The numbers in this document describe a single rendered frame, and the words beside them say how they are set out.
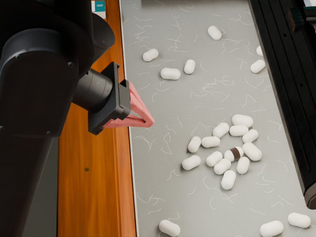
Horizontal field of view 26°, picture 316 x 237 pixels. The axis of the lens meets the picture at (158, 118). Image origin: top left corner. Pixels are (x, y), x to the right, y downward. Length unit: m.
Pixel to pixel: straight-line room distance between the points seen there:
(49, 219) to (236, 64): 0.89
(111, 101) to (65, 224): 0.20
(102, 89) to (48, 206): 1.08
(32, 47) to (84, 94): 0.63
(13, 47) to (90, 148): 0.79
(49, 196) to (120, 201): 0.99
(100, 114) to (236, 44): 0.46
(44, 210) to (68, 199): 0.95
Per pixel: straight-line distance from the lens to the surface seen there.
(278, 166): 1.15
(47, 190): 2.06
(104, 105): 0.99
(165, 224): 1.05
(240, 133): 1.18
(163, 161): 1.14
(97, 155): 1.12
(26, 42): 0.35
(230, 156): 1.14
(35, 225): 1.99
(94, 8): 1.38
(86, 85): 0.97
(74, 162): 1.12
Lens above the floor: 1.62
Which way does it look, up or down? 47 degrees down
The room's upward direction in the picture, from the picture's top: straight up
